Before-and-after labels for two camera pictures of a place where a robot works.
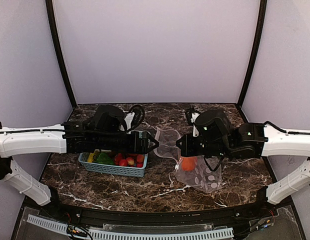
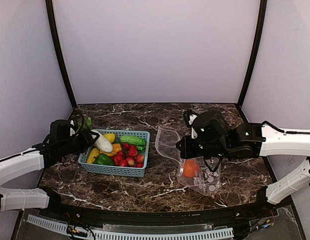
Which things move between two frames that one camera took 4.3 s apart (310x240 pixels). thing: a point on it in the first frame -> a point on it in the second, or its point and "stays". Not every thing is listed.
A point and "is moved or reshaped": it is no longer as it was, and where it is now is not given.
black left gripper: (144, 142) -> (87, 137)
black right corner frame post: (261, 21) stays
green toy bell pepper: (104, 158) stays
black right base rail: (247, 141) stays
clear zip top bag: (203, 177) is moved or reshaped
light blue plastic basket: (111, 168) stays
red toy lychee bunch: (136, 160) stays
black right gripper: (189, 145) stays
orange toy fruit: (188, 163) is moved or reshaped
